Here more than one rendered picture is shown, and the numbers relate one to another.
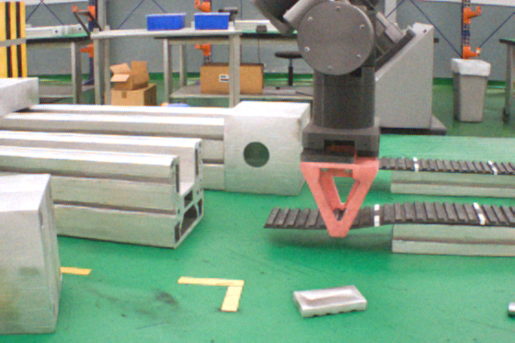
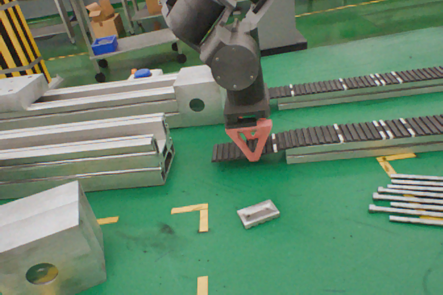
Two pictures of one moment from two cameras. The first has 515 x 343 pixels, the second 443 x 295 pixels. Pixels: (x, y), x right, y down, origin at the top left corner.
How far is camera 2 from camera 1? 0.14 m
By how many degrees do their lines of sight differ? 17
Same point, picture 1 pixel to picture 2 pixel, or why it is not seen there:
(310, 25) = (217, 62)
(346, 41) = (242, 69)
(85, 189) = (102, 164)
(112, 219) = (123, 176)
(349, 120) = (250, 99)
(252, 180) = (198, 119)
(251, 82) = not seen: hidden behind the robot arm
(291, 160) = (217, 105)
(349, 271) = (264, 184)
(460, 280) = (333, 183)
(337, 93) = not seen: hidden behind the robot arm
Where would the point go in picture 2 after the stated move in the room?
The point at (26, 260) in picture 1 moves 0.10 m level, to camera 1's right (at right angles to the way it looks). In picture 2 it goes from (78, 252) to (167, 232)
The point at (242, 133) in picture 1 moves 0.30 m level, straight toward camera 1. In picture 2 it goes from (186, 95) to (202, 187)
